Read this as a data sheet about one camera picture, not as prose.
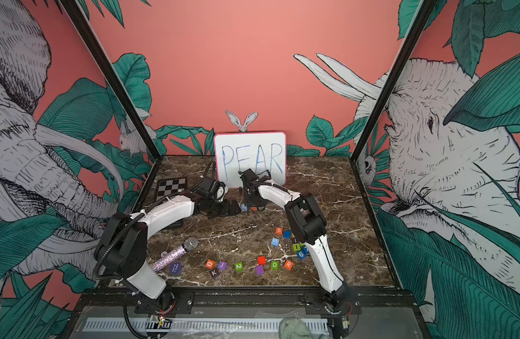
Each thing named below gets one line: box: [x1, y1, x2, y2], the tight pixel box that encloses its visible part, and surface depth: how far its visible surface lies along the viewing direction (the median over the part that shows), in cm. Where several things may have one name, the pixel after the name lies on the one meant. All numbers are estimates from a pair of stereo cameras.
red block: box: [257, 255, 267, 266], surface depth 85 cm
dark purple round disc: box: [169, 262, 183, 275], surface depth 83 cm
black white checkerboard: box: [156, 177, 188, 202], surface depth 106 cm
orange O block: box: [204, 259, 215, 270], surface depth 83 cm
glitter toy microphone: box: [151, 236, 199, 272], surface depth 85 cm
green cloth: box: [278, 317, 327, 339], surface depth 70 cm
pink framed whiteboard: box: [214, 131, 287, 188], surface depth 102 cm
